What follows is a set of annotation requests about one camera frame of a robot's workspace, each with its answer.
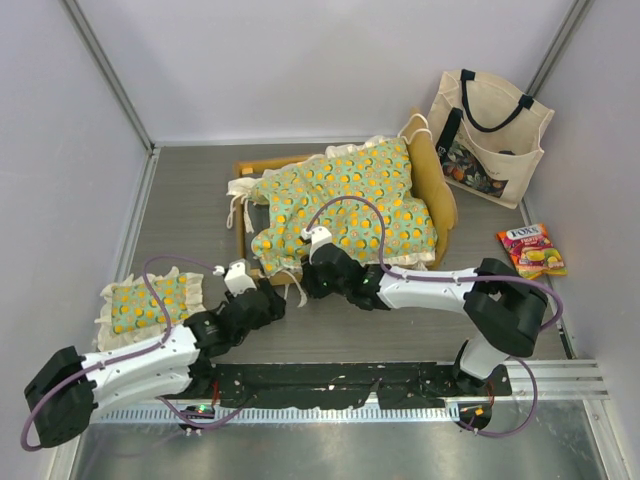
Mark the beige canvas tote bag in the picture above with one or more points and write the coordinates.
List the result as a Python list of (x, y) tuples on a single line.
[(487, 134)]

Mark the aluminium rail with cable duct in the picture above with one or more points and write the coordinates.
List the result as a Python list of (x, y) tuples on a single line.
[(537, 381)]

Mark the lemon print pet mattress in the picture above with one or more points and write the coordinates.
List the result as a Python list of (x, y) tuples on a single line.
[(360, 193)]

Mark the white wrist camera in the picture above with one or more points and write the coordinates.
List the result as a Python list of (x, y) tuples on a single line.
[(316, 236), (236, 277)]

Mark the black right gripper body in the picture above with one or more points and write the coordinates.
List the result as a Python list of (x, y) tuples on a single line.
[(320, 285)]

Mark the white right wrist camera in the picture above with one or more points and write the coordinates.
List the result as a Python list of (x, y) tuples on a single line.
[(316, 236)]

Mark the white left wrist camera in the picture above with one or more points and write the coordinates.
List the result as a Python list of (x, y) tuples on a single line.
[(236, 277)]

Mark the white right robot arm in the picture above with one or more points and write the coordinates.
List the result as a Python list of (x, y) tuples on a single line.
[(507, 313)]

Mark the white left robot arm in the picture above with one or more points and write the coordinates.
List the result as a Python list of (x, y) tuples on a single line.
[(71, 390)]

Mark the small lemon print pillow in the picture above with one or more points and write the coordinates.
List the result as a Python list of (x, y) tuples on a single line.
[(138, 308)]

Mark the Fox's candy packet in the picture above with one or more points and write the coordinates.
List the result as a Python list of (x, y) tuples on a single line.
[(532, 252)]

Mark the wooden pet bed frame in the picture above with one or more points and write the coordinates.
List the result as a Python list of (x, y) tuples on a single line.
[(428, 184)]

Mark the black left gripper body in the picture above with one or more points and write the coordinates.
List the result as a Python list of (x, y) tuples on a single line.
[(272, 312)]

